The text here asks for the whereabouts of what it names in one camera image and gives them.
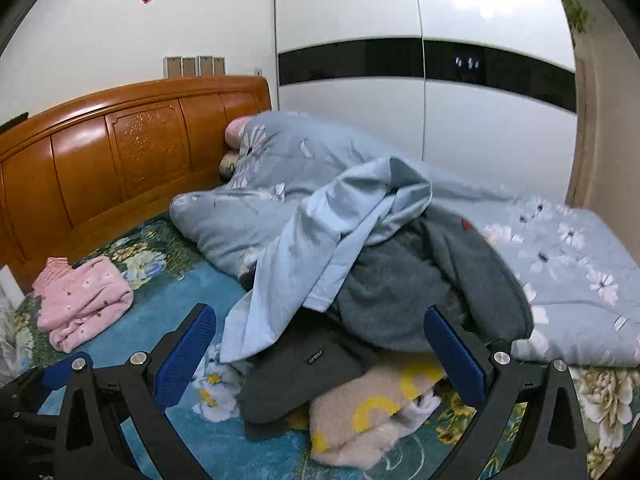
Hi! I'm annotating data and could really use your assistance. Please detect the grey patterned bed cover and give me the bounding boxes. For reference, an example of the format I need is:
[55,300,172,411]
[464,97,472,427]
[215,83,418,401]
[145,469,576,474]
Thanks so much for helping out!
[0,295,33,386]

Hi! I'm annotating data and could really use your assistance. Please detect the white wardrobe with black stripe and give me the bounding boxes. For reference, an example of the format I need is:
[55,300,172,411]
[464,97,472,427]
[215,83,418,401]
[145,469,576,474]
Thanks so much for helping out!
[274,0,578,206]

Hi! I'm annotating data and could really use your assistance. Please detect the beige fuzzy garment yellow print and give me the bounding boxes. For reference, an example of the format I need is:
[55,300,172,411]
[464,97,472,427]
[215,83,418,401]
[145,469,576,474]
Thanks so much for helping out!
[307,360,451,471]

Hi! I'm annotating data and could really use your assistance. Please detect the green plant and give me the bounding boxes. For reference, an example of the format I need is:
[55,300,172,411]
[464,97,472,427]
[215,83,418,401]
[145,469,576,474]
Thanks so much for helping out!
[560,0,592,36]

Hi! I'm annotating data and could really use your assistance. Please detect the wooden headboard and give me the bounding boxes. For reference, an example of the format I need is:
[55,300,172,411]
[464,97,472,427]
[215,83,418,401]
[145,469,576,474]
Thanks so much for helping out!
[0,76,273,293]

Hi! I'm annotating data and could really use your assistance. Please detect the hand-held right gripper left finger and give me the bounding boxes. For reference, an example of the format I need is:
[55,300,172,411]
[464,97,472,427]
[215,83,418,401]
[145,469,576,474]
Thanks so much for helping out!
[50,303,218,480]

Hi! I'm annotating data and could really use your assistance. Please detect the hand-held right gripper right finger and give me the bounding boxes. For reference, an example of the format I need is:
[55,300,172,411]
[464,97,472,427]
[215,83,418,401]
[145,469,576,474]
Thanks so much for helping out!
[423,305,590,480]

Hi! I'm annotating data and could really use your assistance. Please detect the light blue shirt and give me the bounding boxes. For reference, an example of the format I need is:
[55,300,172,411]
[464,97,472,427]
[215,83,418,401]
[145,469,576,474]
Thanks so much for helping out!
[220,156,433,363]

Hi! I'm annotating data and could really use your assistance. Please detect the wooden door frame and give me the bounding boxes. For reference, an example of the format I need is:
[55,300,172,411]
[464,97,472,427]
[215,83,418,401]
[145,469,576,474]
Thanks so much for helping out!
[565,35,601,208]

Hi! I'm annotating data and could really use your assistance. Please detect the black object on headboard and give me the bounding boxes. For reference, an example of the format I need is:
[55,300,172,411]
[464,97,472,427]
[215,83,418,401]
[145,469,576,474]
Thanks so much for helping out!
[0,111,29,133]

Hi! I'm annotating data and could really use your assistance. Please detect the grey fleece sweater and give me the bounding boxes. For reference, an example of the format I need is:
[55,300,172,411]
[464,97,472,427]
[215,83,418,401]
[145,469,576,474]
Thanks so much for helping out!
[332,205,535,353]

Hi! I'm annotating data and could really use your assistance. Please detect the teal floral bed sheet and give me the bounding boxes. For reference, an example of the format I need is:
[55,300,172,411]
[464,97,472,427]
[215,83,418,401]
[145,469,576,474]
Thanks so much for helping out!
[15,210,640,480]

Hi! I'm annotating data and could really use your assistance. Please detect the pink knitted cloth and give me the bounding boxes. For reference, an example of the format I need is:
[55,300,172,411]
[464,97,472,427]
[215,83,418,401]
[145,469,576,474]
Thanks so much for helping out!
[32,257,71,291]

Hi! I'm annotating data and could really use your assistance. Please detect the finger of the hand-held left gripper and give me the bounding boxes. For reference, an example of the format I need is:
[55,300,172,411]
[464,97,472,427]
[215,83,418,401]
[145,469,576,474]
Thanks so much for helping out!
[0,352,96,461]

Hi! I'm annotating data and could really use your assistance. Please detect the pink pillow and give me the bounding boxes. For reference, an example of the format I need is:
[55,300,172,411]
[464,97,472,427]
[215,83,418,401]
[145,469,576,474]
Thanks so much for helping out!
[225,116,251,147]

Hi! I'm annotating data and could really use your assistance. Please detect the white box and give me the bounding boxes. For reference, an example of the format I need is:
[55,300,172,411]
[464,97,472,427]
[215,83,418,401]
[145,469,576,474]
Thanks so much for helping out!
[0,266,23,308]

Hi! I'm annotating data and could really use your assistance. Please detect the dark grey garment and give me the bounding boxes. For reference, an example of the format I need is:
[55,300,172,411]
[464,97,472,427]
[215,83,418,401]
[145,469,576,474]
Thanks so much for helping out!
[236,317,381,423]

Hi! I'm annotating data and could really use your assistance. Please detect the pink floral garment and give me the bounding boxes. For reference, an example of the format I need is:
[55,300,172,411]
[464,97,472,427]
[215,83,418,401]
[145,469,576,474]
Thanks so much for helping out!
[35,256,135,353]

